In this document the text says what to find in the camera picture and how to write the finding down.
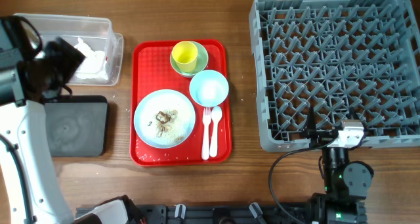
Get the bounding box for light blue dinner plate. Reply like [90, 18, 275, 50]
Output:
[134, 89, 196, 149]

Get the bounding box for white napkin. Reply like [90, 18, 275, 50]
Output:
[74, 37, 109, 81]

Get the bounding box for light blue bowl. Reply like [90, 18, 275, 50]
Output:
[189, 70, 229, 108]

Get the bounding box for red serving tray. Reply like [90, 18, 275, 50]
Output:
[129, 40, 232, 167]

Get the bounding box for white plastic fork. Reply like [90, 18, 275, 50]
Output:
[201, 107, 211, 160]

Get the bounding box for green small plate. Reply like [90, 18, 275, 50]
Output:
[170, 41, 209, 78]

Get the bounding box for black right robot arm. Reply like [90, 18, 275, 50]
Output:
[301, 107, 374, 224]

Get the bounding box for yellow plastic cup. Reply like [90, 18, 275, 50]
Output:
[171, 41, 198, 73]

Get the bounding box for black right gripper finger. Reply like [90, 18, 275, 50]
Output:
[348, 107, 368, 133]
[301, 106, 317, 139]

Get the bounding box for clear plastic bin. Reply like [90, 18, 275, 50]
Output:
[20, 13, 124, 86]

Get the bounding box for white plastic spoon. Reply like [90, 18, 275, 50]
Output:
[209, 106, 222, 158]

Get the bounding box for black plastic tray bin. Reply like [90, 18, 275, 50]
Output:
[45, 95, 109, 157]

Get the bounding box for grey dishwasher rack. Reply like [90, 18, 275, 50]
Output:
[249, 0, 419, 152]

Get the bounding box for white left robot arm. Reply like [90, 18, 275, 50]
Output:
[1, 38, 129, 223]

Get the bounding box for food scraps on plate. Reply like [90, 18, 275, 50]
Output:
[147, 110, 186, 146]

